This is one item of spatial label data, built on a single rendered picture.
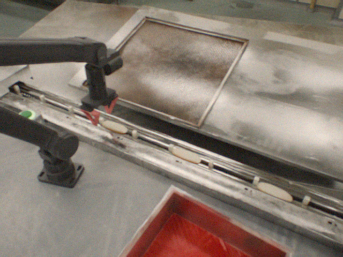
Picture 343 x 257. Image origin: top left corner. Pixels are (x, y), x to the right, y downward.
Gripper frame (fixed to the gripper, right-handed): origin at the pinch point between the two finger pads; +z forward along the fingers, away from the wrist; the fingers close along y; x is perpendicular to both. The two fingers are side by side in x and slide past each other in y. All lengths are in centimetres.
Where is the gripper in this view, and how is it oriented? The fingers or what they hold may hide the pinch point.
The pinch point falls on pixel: (102, 117)
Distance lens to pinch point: 103.9
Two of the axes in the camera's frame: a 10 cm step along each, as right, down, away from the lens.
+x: 8.8, 3.3, -3.3
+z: -0.3, 7.5, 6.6
